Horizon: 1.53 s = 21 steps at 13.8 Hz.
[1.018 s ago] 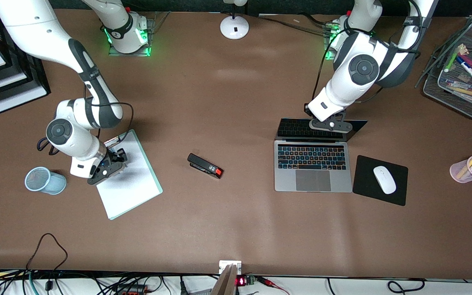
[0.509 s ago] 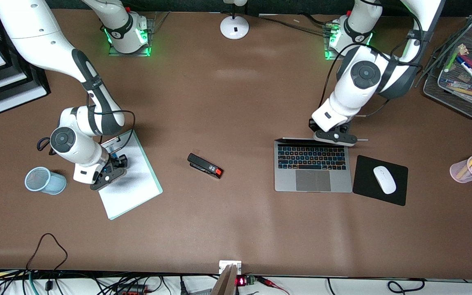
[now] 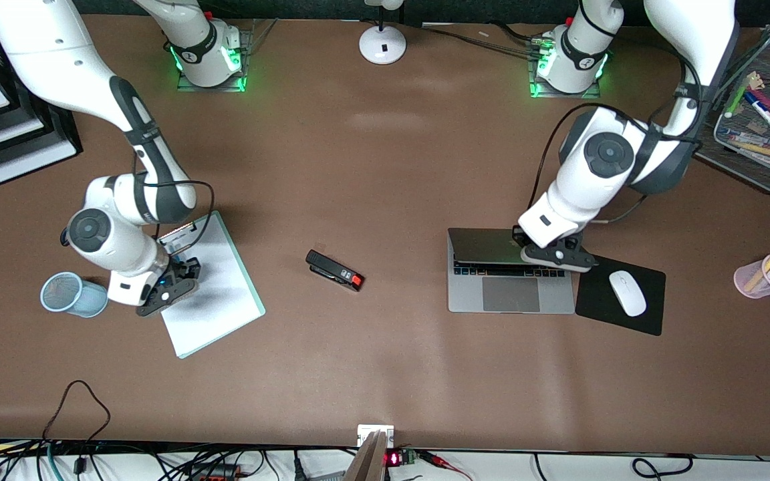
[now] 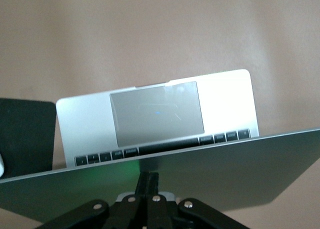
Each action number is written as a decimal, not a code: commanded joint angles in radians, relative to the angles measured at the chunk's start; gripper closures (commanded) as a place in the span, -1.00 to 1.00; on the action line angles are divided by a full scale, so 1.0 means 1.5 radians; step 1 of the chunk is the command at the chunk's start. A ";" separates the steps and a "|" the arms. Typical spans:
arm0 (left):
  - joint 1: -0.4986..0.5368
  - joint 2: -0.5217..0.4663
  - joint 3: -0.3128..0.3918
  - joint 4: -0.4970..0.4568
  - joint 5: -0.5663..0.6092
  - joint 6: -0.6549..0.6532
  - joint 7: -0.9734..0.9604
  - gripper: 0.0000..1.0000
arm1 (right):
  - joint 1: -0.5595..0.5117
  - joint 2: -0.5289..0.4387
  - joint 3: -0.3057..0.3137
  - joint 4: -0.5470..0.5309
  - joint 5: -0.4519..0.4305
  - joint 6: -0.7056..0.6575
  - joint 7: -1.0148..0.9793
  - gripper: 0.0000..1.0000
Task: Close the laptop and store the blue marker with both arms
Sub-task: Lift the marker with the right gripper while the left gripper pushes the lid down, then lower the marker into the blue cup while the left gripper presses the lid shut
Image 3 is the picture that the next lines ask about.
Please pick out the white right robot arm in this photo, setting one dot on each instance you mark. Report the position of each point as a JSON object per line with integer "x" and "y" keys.
{"x": 57, "y": 60}

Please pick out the pink pen cup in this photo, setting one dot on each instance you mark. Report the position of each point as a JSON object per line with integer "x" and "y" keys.
{"x": 752, "y": 284}

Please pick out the clear arm base plate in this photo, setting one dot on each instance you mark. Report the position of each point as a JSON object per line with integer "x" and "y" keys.
{"x": 254, "y": 40}
{"x": 539, "y": 90}

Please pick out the blue capped white marker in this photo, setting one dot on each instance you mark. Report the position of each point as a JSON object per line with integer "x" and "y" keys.
{"x": 767, "y": 115}

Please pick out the white paper sheet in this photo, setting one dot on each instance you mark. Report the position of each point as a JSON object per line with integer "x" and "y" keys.
{"x": 218, "y": 300}

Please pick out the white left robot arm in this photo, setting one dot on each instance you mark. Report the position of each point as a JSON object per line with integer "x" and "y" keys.
{"x": 609, "y": 153}

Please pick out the white computer mouse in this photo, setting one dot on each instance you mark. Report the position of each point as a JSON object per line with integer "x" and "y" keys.
{"x": 627, "y": 292}

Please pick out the circuit board red display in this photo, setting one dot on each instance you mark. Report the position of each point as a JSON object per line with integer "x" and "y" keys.
{"x": 400, "y": 458}

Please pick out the white round lamp base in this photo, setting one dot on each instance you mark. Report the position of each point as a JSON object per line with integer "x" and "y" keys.
{"x": 382, "y": 45}

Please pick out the black stacked paper tray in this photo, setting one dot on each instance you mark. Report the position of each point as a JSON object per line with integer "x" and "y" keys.
{"x": 57, "y": 133}

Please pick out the black stapler orange tip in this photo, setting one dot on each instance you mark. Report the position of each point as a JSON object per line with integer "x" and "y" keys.
{"x": 331, "y": 268}

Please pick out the silver laptop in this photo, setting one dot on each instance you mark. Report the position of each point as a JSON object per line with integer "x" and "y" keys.
{"x": 512, "y": 294}

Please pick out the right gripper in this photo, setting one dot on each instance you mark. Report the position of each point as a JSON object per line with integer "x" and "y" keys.
{"x": 180, "y": 268}

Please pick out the black orange connector block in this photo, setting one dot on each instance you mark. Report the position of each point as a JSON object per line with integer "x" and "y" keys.
{"x": 214, "y": 472}

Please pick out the green marker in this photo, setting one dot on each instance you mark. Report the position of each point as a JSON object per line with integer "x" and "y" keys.
{"x": 739, "y": 97}

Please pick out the yellow highlighter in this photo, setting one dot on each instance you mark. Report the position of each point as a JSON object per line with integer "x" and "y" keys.
{"x": 761, "y": 270}

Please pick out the aluminium camera mount post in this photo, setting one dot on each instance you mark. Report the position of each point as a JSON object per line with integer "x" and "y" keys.
{"x": 366, "y": 457}

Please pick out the blue mesh pen cup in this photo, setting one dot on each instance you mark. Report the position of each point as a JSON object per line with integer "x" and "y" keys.
{"x": 74, "y": 297}

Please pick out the teal clipboard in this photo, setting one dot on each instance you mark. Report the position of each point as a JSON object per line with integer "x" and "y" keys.
{"x": 251, "y": 294}

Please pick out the yellow pen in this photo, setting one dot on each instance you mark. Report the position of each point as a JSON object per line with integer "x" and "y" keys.
{"x": 759, "y": 149}

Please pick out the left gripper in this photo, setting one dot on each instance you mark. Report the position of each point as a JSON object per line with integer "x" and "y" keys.
{"x": 517, "y": 233}

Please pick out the black mouse pad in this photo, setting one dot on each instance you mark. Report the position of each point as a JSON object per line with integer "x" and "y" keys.
{"x": 599, "y": 307}

